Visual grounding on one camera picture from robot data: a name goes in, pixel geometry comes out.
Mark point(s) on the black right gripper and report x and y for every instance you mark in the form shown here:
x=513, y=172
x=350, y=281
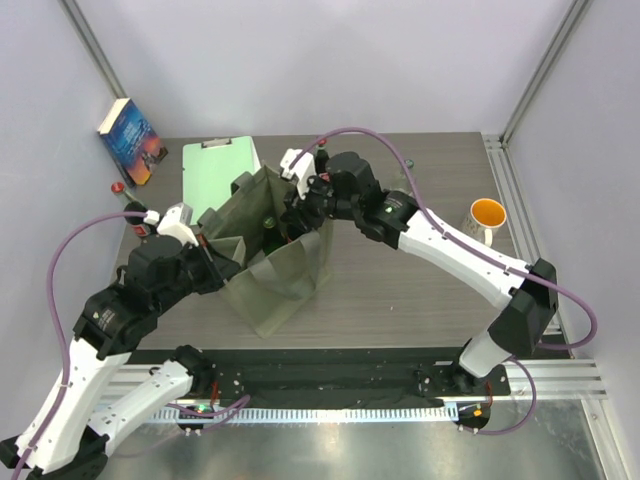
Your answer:
x=299, y=211

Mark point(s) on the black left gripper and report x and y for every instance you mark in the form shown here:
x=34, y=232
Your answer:
x=219, y=267

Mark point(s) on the green glass bottle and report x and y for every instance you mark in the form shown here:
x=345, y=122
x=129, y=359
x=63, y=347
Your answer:
x=272, y=238

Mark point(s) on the olive green canvas bag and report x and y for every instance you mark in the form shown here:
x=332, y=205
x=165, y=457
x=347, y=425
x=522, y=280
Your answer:
x=270, y=288

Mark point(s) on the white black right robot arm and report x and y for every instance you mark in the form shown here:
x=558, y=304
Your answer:
x=344, y=188

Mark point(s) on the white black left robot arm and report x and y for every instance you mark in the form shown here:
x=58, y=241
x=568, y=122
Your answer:
x=69, y=438

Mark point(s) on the small cola bottle red cap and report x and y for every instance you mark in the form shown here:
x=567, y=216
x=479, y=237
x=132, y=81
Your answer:
x=321, y=157

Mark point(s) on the green clipboard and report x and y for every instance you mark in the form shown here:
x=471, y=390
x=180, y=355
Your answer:
x=210, y=167

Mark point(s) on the blue paperback book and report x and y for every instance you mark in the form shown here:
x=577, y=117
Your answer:
x=131, y=141

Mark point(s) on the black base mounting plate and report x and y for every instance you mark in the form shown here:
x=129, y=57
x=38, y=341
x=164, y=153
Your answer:
x=339, y=386

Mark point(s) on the white mug orange inside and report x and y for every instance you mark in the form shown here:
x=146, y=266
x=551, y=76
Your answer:
x=483, y=220

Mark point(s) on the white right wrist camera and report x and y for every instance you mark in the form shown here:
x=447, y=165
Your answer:
x=297, y=168

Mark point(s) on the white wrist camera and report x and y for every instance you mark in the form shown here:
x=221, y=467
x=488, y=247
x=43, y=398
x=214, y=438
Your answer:
x=176, y=223
x=297, y=168

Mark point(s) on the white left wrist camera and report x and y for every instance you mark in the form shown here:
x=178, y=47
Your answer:
x=176, y=223

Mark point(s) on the slotted cable duct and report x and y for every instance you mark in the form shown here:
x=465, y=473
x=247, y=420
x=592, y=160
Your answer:
x=255, y=416

